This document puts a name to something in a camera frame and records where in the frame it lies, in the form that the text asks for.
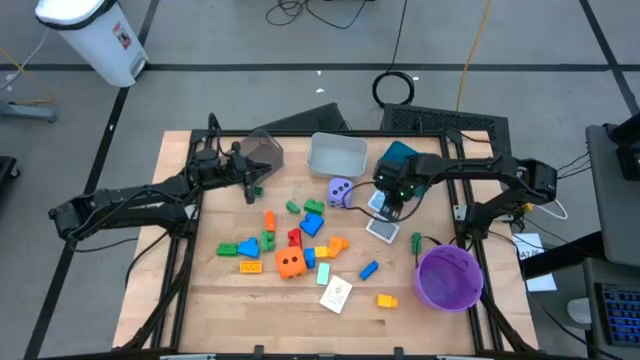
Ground blue toy brick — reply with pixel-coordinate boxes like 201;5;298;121
358;260;380;281

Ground teal plastic bin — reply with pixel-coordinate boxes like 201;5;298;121
377;140;431;197

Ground orange toy block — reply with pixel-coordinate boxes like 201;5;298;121
327;236;351;259

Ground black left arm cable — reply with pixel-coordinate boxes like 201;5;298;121
67;229;171;289

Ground white cable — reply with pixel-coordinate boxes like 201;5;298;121
534;198;570;222

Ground black perforated case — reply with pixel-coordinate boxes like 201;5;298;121
380;103;512;156

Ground black table frame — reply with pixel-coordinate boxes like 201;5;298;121
119;128;540;360

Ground black flat panel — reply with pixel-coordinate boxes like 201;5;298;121
259;102;351;132

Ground black loose floor cable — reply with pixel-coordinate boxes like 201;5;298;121
264;0;371;30

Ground gold playing card box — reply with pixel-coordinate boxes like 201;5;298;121
319;275;354;315

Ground black desk cables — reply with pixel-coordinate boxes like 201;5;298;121
553;151;592;182

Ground backlit keyboard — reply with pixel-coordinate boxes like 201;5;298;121
593;281;640;347

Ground purple foam die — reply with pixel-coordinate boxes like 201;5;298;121
326;177;354;209

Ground orange foam die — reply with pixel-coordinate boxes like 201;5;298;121
275;245;308;280

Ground grey stand base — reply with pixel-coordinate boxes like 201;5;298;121
0;98;58;124

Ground grey side desk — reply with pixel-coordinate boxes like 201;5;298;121
584;122;640;268
582;256;640;360

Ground black desk device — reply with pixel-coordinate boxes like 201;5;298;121
602;110;640;183

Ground purple plastic bucket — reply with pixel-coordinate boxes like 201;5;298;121
412;244;485;313

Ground blue-patterned card deck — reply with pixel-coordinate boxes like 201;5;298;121
367;190;389;214

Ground grey plastic bin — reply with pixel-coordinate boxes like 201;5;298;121
306;131;370;180

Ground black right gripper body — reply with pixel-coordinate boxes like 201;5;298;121
373;157;421;204

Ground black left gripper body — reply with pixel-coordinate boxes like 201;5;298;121
223;141;257;205

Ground white computer mouse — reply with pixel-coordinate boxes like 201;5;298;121
566;296;594;326

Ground yellow cable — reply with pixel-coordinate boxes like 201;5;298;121
455;0;495;112

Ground clear smoky plastic container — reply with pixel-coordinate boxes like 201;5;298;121
238;128;285;174

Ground white trash bin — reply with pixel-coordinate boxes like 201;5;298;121
34;0;150;89

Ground white paper sheet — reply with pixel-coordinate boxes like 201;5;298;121
510;232;547;262
524;273;558;293

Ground black coiled cable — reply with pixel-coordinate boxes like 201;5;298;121
371;0;416;109

